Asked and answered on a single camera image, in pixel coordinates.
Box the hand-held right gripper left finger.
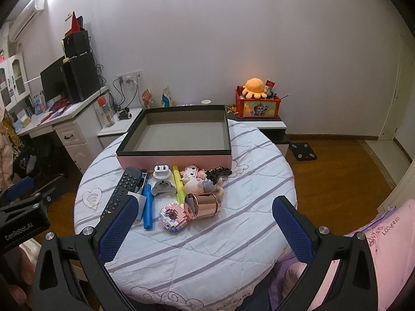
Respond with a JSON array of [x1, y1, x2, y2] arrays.
[[32, 196, 140, 311]]

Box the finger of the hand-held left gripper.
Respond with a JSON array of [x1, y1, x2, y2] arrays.
[[0, 177, 36, 203], [32, 174, 69, 207]]

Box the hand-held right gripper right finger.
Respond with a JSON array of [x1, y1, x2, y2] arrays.
[[272, 196, 378, 311]]

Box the black remote control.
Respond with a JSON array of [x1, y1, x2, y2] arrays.
[[100, 166, 150, 224]]

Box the pink brick donut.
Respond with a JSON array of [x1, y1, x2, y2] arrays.
[[158, 202, 192, 233]]

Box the grey socket adapter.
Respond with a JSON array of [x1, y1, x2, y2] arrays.
[[150, 179, 179, 197]]

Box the white plug adapter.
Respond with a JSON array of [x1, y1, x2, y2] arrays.
[[153, 162, 176, 180]]

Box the rose gold cylinder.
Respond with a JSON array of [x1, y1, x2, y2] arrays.
[[183, 192, 223, 223]]

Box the black hair clip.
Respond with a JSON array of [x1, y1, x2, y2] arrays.
[[205, 167, 233, 182]]

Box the pink box with black rim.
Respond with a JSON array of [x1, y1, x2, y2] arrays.
[[116, 104, 233, 170]]

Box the person's left hand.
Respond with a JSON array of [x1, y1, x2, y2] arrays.
[[18, 245, 41, 281]]

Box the blue highlighter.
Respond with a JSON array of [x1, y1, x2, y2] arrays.
[[143, 184, 156, 230]]

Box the black office chair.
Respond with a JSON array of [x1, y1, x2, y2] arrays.
[[16, 133, 67, 183]]

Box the hanging clothes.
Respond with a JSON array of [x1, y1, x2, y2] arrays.
[[0, 110, 20, 183]]

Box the blue patterned slim device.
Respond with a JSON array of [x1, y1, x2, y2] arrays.
[[139, 168, 150, 195]]

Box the white desk with drawers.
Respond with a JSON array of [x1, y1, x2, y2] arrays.
[[18, 86, 109, 174]]

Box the yellow highlighter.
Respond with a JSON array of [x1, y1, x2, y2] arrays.
[[172, 165, 189, 203]]

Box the black bathroom scale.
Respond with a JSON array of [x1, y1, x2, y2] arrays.
[[289, 142, 319, 162]]

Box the blue white box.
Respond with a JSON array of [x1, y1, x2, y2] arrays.
[[32, 94, 46, 114]]

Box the red item on desk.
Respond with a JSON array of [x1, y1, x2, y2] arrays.
[[49, 100, 72, 112]]

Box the small doll figurine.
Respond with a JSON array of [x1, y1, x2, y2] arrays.
[[181, 176, 225, 199]]

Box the pink brick toy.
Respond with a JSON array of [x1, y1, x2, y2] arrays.
[[180, 166, 207, 182]]

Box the pink blanket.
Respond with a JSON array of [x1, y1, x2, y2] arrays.
[[282, 197, 415, 311]]

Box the bottle with orange cap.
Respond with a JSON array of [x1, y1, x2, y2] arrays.
[[97, 95, 116, 127]]

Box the white glass door cabinet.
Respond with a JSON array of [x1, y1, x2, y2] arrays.
[[0, 52, 28, 111]]

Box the black computer monitor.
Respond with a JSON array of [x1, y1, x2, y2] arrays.
[[40, 56, 67, 103]]

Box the black computer tower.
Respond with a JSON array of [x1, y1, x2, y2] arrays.
[[62, 52, 101, 103]]

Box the red toy crate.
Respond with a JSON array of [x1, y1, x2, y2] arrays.
[[235, 86, 282, 120]]

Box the blue white bottle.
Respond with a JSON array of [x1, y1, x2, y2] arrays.
[[161, 86, 176, 108]]

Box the orange octopus plush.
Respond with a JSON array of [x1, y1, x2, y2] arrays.
[[241, 78, 268, 100]]

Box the black box on tower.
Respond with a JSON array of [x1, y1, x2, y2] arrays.
[[61, 30, 91, 59]]

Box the white air conditioner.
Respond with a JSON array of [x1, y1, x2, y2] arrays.
[[8, 0, 46, 38]]

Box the white door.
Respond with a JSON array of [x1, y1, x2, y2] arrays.
[[378, 34, 415, 145]]

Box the black power cable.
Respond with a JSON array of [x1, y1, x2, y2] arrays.
[[113, 74, 141, 112]]

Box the white wall socket strip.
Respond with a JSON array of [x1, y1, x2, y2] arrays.
[[117, 69, 143, 85]]

